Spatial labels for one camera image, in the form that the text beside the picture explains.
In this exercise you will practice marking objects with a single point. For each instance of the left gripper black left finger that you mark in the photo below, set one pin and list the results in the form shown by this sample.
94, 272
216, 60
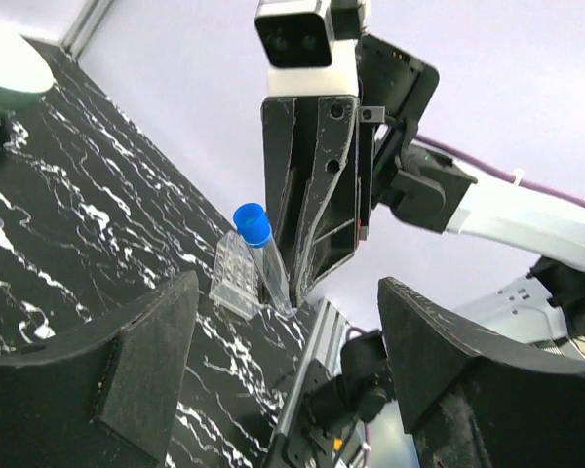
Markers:
102, 394

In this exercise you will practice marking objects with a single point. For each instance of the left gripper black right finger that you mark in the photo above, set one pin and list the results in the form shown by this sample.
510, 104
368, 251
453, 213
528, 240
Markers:
471, 397

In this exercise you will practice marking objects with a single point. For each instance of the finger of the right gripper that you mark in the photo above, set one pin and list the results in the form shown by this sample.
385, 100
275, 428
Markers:
325, 149
291, 154

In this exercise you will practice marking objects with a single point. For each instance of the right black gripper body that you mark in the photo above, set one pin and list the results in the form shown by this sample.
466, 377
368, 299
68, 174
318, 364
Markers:
395, 89

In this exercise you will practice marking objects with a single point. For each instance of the small blue capped tube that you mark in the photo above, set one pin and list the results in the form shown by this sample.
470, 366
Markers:
254, 228

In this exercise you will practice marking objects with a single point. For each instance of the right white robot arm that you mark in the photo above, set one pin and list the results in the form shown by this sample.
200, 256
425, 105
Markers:
548, 302

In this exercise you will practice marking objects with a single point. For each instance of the clear test tube rack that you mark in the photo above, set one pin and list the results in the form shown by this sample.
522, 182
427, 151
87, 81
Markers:
235, 281

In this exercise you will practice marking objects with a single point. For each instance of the white ceramic bowl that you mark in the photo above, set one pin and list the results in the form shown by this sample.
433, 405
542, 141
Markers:
24, 74

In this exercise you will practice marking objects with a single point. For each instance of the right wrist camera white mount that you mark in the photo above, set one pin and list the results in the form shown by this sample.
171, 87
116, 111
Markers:
310, 46

